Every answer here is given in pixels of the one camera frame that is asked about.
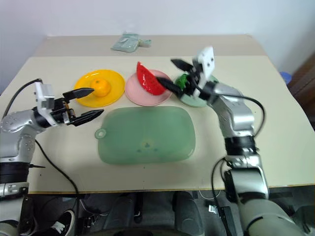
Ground black and white shoe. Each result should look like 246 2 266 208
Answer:
39 208 76 236

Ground blue round container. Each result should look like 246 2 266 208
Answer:
280 71 292 86

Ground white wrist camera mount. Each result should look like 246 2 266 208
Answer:
33 82 60 127
191 45 216 99

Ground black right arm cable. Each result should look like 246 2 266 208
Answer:
195 82 267 137
211 157 228 223

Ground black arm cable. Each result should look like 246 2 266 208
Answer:
195 82 267 137
211 157 228 223
34 139 81 201
1 78 42 119

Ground dark grey rounded shape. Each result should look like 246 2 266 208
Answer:
173 190 204 236

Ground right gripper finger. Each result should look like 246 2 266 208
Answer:
155 76 183 97
170 58 194 72

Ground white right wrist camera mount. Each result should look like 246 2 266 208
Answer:
191 45 216 99

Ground green cutting board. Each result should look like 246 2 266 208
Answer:
94 106 197 165

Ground orange mandarin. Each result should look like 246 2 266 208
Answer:
90 78 111 97

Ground yellow round plate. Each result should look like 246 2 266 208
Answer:
74 69 126 108

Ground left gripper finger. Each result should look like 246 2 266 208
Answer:
62 88 95 100
72 109 105 127

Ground dark green vegetable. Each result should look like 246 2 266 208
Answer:
175 73 190 89

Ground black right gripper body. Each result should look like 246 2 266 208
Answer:
180 64 205 98

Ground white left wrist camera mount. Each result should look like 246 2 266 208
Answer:
33 82 60 127

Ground red watermelon slice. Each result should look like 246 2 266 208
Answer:
136 61 166 96

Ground green round plate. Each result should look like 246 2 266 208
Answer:
173 73 219 108

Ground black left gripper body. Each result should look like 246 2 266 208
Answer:
50 96 76 126

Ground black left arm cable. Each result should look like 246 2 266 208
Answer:
1 78 42 119
34 139 81 201

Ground pink round plate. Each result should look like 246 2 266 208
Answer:
125 69 173 107

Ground brown wooden cabinet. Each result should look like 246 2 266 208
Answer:
286 52 315 119

